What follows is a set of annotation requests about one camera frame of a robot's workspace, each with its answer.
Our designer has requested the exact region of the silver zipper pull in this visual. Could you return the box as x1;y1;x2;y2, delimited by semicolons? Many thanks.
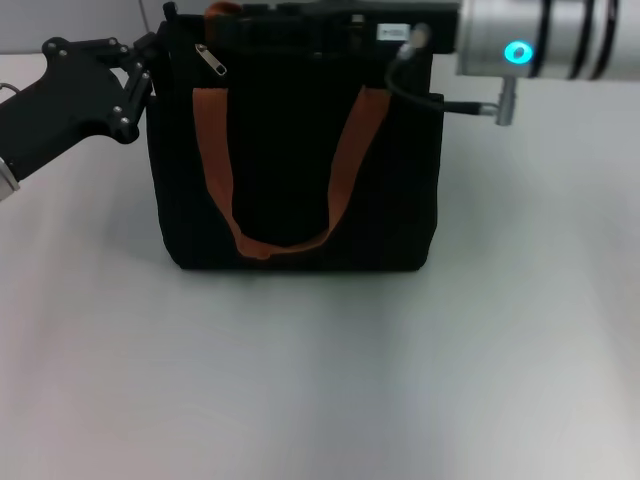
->
193;43;229;77

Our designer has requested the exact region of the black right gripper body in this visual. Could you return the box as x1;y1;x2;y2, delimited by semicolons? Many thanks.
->
238;1;460;57

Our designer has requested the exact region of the right gripper cable with plug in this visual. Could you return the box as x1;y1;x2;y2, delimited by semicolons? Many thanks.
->
384;22;519;127

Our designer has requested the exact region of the black bag with orange handles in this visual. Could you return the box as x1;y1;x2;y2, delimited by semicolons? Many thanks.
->
146;2;445;274

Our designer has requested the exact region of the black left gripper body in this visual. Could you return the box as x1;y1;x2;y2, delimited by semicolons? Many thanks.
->
0;37;142;182

